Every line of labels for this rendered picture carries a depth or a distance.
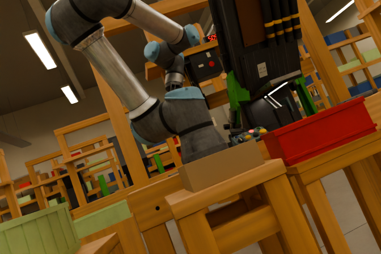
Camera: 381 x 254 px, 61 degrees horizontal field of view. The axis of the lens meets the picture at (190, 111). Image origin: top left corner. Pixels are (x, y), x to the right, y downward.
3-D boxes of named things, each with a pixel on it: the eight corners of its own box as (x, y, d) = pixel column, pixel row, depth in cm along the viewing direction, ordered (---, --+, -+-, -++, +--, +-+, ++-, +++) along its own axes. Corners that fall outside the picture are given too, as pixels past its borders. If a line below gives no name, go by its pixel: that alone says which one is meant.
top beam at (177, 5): (293, -26, 222) (288, -37, 223) (80, 39, 194) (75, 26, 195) (288, -18, 231) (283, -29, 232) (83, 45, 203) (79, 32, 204)
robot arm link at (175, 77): (164, 80, 135) (183, 82, 136) (164, 90, 133) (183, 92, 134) (165, 71, 128) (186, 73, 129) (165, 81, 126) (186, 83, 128)
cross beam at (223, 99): (315, 69, 220) (309, 58, 221) (134, 137, 195) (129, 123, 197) (312, 71, 224) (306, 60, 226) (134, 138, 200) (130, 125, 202)
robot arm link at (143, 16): (93, -48, 84) (197, 22, 123) (68, -23, 89) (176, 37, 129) (99, -14, 80) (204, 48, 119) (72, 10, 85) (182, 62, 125)
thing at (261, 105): (304, 120, 179) (279, 66, 184) (256, 139, 174) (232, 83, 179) (290, 125, 197) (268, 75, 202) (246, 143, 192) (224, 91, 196)
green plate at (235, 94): (253, 109, 159) (246, 69, 163) (236, 110, 158) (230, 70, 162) (246, 113, 171) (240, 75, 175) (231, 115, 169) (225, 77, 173)
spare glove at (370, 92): (364, 97, 157) (362, 92, 158) (380, 91, 147) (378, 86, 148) (331, 110, 152) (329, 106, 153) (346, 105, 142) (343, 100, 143)
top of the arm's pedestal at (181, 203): (288, 172, 85) (282, 157, 85) (175, 220, 79) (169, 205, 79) (250, 173, 116) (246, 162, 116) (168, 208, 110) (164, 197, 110)
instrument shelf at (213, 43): (283, 23, 200) (281, 17, 200) (147, 69, 183) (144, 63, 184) (269, 39, 224) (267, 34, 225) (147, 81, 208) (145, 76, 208)
